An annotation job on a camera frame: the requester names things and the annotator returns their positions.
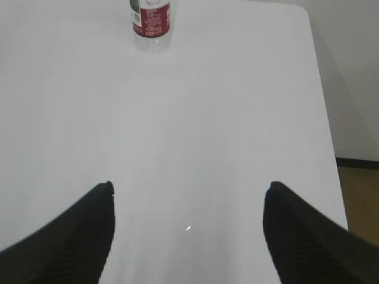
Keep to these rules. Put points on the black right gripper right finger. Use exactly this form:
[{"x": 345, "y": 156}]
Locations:
[{"x": 308, "y": 247}]

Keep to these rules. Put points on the black wall baseboard strip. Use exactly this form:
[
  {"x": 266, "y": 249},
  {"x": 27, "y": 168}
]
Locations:
[{"x": 358, "y": 164}]

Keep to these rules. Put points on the clear plastic water bottle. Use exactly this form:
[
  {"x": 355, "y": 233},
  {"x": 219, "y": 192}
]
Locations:
[{"x": 151, "y": 22}]

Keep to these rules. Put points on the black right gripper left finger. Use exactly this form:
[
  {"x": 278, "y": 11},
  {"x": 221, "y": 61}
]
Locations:
[{"x": 72, "y": 248}]

